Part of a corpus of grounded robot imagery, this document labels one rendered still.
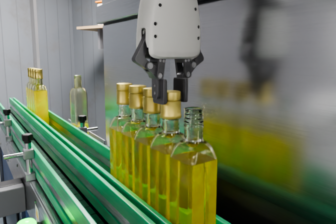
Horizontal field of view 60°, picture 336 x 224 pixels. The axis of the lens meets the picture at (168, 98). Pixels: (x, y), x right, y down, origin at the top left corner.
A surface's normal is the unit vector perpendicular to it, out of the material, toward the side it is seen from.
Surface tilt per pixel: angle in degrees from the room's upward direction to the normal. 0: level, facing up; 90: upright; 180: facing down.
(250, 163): 90
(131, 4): 90
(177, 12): 91
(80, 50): 90
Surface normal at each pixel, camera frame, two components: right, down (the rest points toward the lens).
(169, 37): 0.54, 0.18
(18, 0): 0.86, 0.07
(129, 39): -0.82, 0.08
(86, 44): -0.51, 0.12
